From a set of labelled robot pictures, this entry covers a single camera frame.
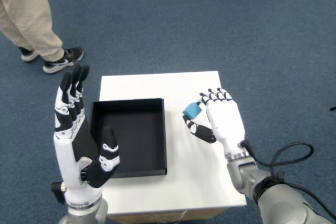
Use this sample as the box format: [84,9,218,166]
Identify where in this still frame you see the small blue cube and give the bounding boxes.
[183,102,203,120]

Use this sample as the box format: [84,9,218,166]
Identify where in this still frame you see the black white sneaker with swoosh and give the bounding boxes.
[43,47,84,74]

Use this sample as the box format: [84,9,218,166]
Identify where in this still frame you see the black open box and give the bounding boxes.
[88,98,168,179]

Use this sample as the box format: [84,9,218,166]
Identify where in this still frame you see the white table with wooden sides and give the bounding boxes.
[98,70,247,222]

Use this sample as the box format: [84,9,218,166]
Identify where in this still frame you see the beige trousers of person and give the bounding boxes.
[0,0,65,63]

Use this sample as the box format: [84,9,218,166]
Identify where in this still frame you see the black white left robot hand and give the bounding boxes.
[53,64,121,208]

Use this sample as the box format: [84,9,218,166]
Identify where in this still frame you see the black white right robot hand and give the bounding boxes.
[182,87,249,161]

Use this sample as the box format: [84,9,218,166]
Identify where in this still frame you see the black left wrist connector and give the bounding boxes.
[51,181,66,205]

